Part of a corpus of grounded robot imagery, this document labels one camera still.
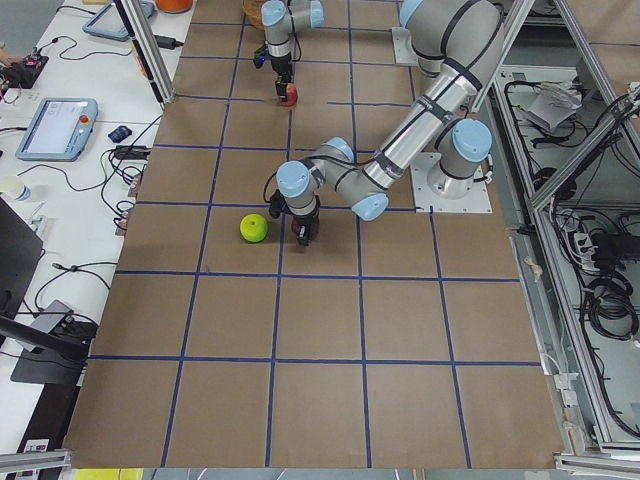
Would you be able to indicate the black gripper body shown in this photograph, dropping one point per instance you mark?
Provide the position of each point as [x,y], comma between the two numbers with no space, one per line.
[281,68]
[306,220]

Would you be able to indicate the dark red apple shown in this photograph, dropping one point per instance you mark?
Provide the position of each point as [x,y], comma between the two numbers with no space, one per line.
[301,232]

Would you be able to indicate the red yellow apple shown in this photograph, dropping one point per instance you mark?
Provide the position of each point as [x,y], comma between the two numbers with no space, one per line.
[287,94]

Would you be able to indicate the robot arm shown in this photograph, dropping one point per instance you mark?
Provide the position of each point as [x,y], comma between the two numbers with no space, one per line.
[280,21]
[458,44]

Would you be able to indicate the wicker basket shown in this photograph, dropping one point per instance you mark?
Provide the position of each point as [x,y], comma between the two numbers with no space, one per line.
[252,10]

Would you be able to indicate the green apple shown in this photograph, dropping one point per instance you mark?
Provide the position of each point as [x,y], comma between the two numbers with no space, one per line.
[254,228]

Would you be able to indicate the teach pendant tablet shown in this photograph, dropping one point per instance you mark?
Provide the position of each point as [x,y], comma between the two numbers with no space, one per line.
[59,130]
[118,20]

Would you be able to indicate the black monitor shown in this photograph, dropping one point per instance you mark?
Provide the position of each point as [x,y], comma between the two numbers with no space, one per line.
[19,255]

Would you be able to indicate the paper cup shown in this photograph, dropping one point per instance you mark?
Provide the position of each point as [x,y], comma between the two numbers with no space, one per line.
[14,188]

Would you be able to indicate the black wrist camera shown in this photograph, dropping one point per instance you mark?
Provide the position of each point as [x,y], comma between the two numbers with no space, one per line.
[277,204]

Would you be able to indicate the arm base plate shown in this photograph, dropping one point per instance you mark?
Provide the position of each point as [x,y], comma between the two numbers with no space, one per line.
[404,54]
[435,192]

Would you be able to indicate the aluminium frame post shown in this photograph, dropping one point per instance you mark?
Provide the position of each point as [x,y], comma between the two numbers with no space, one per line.
[147,49]

